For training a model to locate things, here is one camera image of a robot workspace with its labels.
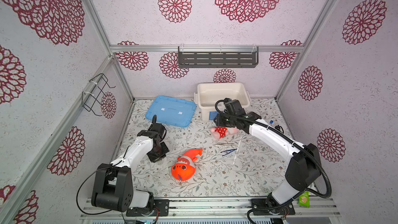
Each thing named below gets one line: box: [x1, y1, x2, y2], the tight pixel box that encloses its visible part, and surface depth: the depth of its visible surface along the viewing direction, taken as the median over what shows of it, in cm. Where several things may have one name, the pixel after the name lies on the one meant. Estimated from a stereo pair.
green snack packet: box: [297, 190, 311, 208], surface depth 76 cm
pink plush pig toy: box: [210, 126, 239, 139], surface depth 97 cm
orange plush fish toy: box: [171, 147, 203, 182], surface depth 80 cm
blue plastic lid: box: [145, 95, 197, 128], surface depth 115 cm
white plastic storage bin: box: [193, 82, 252, 121], surface depth 114 cm
